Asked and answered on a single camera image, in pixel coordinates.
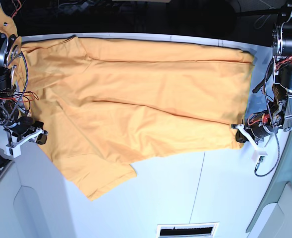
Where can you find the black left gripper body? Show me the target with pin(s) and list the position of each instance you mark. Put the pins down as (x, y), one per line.
(259, 126)

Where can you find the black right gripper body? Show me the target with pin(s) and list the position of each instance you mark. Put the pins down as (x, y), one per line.
(24, 126)

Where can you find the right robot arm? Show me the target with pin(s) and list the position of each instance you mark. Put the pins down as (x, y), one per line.
(13, 116)

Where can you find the yellow t-shirt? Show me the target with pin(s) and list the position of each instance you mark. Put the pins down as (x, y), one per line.
(107, 103)

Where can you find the white vent grille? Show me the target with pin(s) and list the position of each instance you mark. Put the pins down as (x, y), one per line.
(201, 230)

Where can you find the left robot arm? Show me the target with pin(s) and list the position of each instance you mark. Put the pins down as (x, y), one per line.
(278, 114)

